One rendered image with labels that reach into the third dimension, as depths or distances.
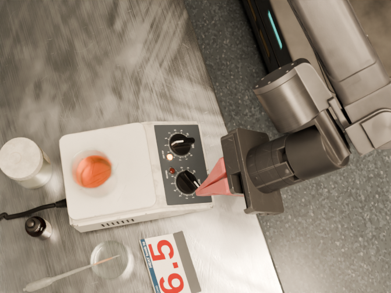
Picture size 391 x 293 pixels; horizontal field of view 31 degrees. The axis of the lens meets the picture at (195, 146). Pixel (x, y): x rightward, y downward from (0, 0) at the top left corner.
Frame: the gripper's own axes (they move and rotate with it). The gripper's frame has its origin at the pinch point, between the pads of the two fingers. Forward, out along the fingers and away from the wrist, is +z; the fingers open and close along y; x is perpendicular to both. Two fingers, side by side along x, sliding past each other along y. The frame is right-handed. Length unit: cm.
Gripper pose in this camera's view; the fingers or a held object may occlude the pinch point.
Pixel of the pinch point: (203, 191)
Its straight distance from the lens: 90.5
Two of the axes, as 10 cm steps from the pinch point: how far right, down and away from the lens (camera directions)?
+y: 1.7, 9.4, -2.8
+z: -7.4, 3.1, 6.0
